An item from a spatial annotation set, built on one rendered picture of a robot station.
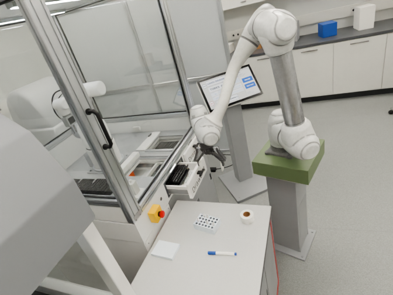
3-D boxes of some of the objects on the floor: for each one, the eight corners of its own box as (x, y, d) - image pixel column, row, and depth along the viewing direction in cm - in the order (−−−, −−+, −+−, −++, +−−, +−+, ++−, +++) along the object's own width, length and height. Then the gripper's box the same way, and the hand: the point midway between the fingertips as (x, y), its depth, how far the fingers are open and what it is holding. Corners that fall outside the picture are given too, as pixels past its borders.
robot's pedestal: (316, 232, 209) (315, 153, 173) (304, 261, 190) (300, 180, 154) (279, 220, 227) (271, 147, 191) (265, 246, 209) (254, 171, 172)
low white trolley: (282, 287, 179) (271, 205, 142) (273, 405, 130) (254, 328, 94) (203, 273, 202) (176, 199, 165) (171, 369, 153) (124, 295, 117)
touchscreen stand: (278, 186, 265) (267, 91, 216) (238, 203, 257) (218, 109, 208) (253, 164, 308) (240, 80, 259) (219, 178, 300) (198, 95, 251)
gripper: (227, 136, 147) (233, 167, 157) (187, 137, 157) (195, 166, 167) (224, 143, 141) (230, 174, 151) (183, 144, 151) (192, 173, 161)
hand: (211, 168), depth 159 cm, fingers open, 13 cm apart
